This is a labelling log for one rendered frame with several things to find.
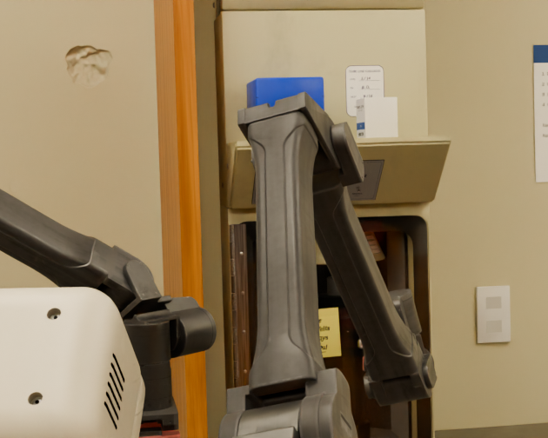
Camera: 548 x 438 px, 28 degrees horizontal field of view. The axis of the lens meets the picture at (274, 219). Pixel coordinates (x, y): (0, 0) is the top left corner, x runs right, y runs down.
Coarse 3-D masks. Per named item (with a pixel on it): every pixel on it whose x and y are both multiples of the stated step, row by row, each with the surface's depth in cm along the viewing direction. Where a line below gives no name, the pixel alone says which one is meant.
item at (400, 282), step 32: (256, 224) 166; (384, 224) 169; (416, 224) 170; (256, 256) 167; (320, 256) 168; (384, 256) 170; (416, 256) 170; (256, 288) 167; (320, 288) 168; (416, 288) 171; (256, 320) 167; (352, 352) 170; (352, 384) 170; (384, 416) 171; (416, 416) 172
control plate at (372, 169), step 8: (368, 160) 160; (376, 160) 161; (368, 168) 161; (376, 168) 162; (368, 176) 163; (376, 176) 163; (352, 184) 164; (360, 184) 164; (368, 184) 164; (376, 184) 164; (352, 192) 165; (360, 192) 165; (368, 192) 165; (376, 192) 166; (352, 200) 166; (360, 200) 167
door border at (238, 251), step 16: (240, 224) 166; (240, 240) 166; (240, 256) 166; (240, 272) 166; (240, 288) 166; (240, 304) 166; (240, 320) 167; (240, 336) 167; (240, 352) 167; (240, 368) 167; (240, 384) 167
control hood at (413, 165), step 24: (240, 144) 155; (360, 144) 158; (384, 144) 159; (408, 144) 159; (432, 144) 160; (240, 168) 158; (384, 168) 162; (408, 168) 163; (432, 168) 164; (240, 192) 162; (384, 192) 166; (408, 192) 167; (432, 192) 168
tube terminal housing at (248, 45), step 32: (224, 32) 165; (256, 32) 166; (288, 32) 167; (320, 32) 168; (352, 32) 168; (384, 32) 169; (416, 32) 170; (224, 64) 166; (256, 64) 166; (288, 64) 167; (320, 64) 168; (352, 64) 169; (384, 64) 170; (416, 64) 170; (224, 96) 166; (384, 96) 170; (416, 96) 171; (224, 128) 167; (352, 128) 169; (416, 128) 171; (224, 160) 168; (224, 192) 170; (224, 224) 171; (224, 256) 173; (224, 288) 175; (224, 320) 177; (224, 352) 178
